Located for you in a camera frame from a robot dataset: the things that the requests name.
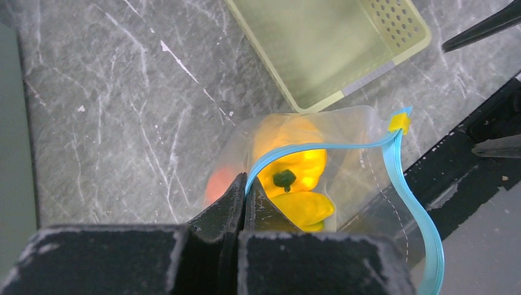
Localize clear lidded storage box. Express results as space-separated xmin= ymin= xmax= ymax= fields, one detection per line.
xmin=1 ymin=25 xmax=37 ymax=277

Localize clear zip top bag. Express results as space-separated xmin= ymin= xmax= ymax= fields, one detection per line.
xmin=212 ymin=106 xmax=445 ymax=294

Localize yellow bananas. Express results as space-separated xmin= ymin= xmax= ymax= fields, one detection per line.
xmin=270 ymin=192 xmax=335 ymax=232

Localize orange fruit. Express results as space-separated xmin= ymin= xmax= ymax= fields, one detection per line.
xmin=204 ymin=166 xmax=240 ymax=206

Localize yellow bell pepper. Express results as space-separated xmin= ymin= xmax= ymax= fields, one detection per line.
xmin=253 ymin=115 xmax=327 ymax=198

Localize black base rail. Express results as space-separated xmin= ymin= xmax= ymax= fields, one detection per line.
xmin=404 ymin=75 xmax=520 ymax=239

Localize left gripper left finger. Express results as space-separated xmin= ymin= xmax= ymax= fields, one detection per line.
xmin=1 ymin=173 xmax=247 ymax=294

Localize pale green perforated basket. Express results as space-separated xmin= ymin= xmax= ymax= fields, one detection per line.
xmin=227 ymin=0 xmax=431 ymax=114

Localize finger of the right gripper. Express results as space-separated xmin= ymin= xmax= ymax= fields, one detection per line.
xmin=441 ymin=0 xmax=520 ymax=53
xmin=471 ymin=135 xmax=520 ymax=159

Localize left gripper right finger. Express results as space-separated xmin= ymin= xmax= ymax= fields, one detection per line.
xmin=237 ymin=180 xmax=416 ymax=294

